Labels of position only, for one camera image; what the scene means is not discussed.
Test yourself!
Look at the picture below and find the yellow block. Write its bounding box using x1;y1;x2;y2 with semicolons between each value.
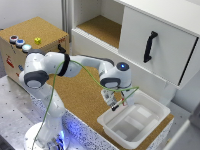
34;37;42;46

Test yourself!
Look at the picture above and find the white cabinet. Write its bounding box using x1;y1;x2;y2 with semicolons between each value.
70;0;200;105

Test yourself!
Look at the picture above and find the white sliding door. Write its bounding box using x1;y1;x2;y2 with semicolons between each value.
117;5;200;87

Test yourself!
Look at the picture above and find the blue button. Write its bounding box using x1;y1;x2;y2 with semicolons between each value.
15;38;26;48

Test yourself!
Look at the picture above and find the black drawer handle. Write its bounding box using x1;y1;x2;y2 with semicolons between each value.
57;43;68;55

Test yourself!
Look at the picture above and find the white plastic box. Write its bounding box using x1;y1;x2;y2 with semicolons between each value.
96;90;172;150

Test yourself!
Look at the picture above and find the red button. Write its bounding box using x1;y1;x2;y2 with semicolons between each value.
9;34;19;44

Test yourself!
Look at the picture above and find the black door handle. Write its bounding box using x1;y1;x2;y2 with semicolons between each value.
143;30;159;64

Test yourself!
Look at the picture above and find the green cable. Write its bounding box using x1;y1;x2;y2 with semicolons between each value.
31;59;140;150

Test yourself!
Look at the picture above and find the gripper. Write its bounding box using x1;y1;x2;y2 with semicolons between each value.
101;88;119;107

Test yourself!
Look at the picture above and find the green button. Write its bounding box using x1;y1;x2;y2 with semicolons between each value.
21;43;33;54

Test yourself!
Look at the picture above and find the wooden drawer box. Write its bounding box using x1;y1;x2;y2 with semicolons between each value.
0;16;71;91

